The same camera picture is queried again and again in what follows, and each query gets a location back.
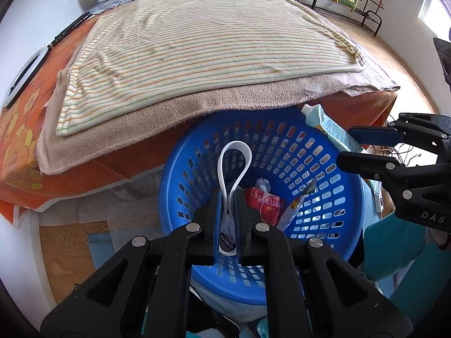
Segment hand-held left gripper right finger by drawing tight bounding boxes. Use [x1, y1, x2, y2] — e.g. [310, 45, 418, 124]
[233, 188, 414, 338]

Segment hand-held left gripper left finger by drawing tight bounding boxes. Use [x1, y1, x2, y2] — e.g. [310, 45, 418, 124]
[39, 188, 223, 338]

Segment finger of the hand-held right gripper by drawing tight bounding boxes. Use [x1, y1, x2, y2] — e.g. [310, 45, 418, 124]
[336, 151, 451, 202]
[347, 113, 451, 164]

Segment dark snack wrapper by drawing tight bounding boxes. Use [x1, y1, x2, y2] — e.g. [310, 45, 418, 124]
[220, 215, 237, 254]

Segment red snack packet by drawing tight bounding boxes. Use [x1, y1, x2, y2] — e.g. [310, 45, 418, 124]
[244, 187, 286, 232]

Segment light blue tube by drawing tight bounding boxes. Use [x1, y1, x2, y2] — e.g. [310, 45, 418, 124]
[301, 103, 364, 153]

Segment white packet with red logo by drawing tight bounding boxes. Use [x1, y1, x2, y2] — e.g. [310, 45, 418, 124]
[277, 178, 318, 232]

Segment white strap loop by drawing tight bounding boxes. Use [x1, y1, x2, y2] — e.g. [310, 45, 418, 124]
[217, 141, 253, 257]

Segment blue plastic basket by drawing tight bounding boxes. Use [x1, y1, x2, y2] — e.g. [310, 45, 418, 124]
[160, 107, 366, 305]

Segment person's teal trousers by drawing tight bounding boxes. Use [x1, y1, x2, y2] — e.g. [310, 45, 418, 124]
[362, 213, 442, 283]

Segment light blue floor mat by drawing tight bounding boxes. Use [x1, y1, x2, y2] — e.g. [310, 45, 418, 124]
[87, 232, 119, 275]

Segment black metal rack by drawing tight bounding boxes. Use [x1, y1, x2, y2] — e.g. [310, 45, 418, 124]
[310, 0, 392, 36]

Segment beige blanket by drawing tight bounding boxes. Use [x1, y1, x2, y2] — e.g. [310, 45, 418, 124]
[37, 0, 401, 176]

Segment window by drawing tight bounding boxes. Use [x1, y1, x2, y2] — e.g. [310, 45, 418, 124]
[419, 0, 442, 22]

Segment striped towel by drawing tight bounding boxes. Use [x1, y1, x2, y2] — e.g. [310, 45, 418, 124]
[56, 0, 364, 138]

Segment orange floral bedsheet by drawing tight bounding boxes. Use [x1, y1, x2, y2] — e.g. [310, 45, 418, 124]
[0, 14, 397, 230]

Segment white ring light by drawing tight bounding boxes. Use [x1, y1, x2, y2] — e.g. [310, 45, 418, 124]
[3, 47, 49, 110]

